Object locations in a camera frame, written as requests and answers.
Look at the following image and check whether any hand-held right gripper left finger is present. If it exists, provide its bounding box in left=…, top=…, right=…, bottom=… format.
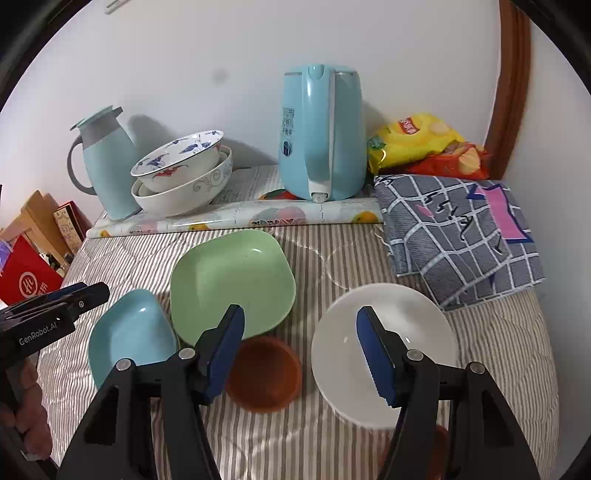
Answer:
left=55, top=304, right=245, bottom=480

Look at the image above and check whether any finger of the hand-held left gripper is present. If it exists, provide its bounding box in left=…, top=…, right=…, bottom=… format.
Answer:
left=0, top=285, right=88, bottom=319
left=44, top=282, right=110, bottom=324

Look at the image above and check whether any patterned box with red side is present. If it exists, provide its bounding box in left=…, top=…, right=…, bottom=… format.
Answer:
left=52, top=200, right=93, bottom=257

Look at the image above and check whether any yellow chip bag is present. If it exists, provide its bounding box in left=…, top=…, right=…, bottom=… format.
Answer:
left=368, top=113, right=465, bottom=174

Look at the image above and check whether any brown cardboard box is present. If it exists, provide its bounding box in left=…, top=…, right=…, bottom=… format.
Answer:
left=21, top=190, right=75, bottom=259

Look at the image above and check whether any wooden door frame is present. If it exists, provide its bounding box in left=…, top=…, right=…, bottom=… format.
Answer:
left=485, top=0, right=532, bottom=181

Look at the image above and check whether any white round bowl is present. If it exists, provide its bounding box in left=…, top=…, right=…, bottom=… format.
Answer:
left=311, top=283, right=459, bottom=428

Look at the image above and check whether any white bowl grey swirl pattern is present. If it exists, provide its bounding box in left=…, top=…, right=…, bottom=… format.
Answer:
left=131, top=146, right=233, bottom=217

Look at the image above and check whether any fruit print table cover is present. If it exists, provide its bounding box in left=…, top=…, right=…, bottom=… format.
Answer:
left=85, top=165, right=384, bottom=239

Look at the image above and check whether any light blue electric kettle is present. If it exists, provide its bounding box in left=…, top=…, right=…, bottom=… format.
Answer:
left=278, top=65, right=368, bottom=203

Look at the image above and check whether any person's left hand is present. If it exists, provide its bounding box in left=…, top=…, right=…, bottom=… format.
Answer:
left=0, top=357, right=54, bottom=462

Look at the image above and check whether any brown small bowl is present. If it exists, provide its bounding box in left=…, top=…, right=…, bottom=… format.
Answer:
left=225, top=336, right=303, bottom=413

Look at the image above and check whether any striped quilt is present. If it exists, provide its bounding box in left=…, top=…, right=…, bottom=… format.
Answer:
left=37, top=222, right=561, bottom=480

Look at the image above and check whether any blue flowered white bowl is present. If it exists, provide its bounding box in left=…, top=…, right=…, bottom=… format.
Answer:
left=130, top=130, right=225, bottom=193

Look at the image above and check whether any red chip bag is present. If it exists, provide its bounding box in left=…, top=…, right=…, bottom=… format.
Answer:
left=406, top=143, right=491, bottom=181

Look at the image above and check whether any blue square plate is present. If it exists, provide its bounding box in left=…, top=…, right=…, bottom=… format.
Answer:
left=88, top=289, right=178, bottom=389

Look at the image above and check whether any green square plate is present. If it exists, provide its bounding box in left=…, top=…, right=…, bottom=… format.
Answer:
left=170, top=229, right=296, bottom=347

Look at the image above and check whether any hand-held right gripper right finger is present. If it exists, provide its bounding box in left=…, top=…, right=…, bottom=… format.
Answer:
left=355, top=305, right=541, bottom=480

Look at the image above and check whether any light blue thermos jug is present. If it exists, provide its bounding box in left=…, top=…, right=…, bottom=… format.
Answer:
left=68, top=106, right=141, bottom=221

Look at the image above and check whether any folded grey checkered cloth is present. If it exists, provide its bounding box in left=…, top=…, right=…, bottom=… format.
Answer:
left=373, top=174, right=546, bottom=311

